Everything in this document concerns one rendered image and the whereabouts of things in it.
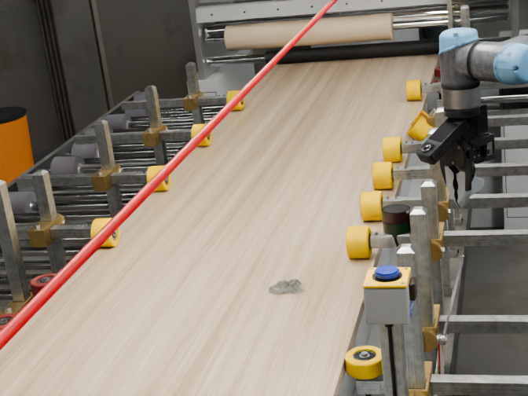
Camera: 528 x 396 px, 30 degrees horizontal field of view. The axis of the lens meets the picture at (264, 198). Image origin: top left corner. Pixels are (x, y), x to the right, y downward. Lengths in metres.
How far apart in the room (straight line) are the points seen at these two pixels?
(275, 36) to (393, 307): 3.22
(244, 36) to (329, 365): 2.93
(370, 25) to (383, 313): 3.13
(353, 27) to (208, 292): 2.46
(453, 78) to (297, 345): 0.63
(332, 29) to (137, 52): 2.99
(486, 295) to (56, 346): 2.42
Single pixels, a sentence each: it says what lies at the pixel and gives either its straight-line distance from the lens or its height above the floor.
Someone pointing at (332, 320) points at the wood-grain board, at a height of 0.90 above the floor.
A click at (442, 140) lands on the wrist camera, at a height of 1.31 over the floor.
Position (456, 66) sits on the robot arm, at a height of 1.45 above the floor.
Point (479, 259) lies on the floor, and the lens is 4.60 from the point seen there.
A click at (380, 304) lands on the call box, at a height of 1.19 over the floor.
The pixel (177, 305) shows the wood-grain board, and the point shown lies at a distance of 2.32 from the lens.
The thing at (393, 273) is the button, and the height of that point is 1.23.
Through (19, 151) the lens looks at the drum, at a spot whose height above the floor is 0.34.
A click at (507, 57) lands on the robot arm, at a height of 1.47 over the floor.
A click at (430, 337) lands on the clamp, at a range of 2.15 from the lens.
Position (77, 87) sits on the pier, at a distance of 6.81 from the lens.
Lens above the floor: 1.88
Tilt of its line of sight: 19 degrees down
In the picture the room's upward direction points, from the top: 7 degrees counter-clockwise
